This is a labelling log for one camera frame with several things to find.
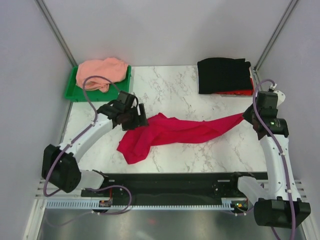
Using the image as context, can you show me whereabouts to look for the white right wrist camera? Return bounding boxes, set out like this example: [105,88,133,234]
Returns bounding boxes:
[268,83,286,107]

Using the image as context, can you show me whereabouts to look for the grey slotted cable duct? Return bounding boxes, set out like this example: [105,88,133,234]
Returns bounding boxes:
[45,199,248,211]

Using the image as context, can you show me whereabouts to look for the right aluminium frame post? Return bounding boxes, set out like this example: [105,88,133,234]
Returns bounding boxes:
[253,0,300,72]

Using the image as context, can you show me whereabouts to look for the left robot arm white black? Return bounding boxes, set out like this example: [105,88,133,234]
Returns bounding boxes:
[41,91,148,197]

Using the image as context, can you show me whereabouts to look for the folded red t shirt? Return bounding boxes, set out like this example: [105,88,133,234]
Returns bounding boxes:
[215,76,255,96]

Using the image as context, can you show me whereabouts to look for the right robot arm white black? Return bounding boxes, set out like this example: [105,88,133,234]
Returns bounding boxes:
[229,90,311,229]

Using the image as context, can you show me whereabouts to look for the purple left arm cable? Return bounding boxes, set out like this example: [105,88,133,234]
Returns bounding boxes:
[43,75,121,198]

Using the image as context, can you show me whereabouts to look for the salmon pink t shirt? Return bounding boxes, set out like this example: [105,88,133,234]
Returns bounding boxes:
[75,57,129,93]

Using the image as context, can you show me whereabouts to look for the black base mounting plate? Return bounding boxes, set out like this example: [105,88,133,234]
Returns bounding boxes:
[81,172,268,205]

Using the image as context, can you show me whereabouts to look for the crimson red t shirt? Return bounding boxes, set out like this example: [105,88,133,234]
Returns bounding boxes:
[117,113,244,165]

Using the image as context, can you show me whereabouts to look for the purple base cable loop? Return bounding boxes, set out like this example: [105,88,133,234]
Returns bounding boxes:
[44,184,133,227]

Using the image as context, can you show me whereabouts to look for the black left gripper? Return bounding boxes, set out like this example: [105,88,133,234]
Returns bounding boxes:
[122,104,149,132]

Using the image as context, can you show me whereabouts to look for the aluminium frame post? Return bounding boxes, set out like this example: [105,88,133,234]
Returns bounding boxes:
[253,0,300,72]
[34,0,78,67]

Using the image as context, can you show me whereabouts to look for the folded black t shirt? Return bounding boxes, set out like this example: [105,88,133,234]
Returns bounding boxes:
[197,57,251,95]

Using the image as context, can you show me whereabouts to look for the green plastic tray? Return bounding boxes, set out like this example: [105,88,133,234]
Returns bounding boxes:
[64,65,132,102]

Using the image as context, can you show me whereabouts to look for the left aluminium frame post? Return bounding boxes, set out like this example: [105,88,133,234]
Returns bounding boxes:
[34,0,78,67]

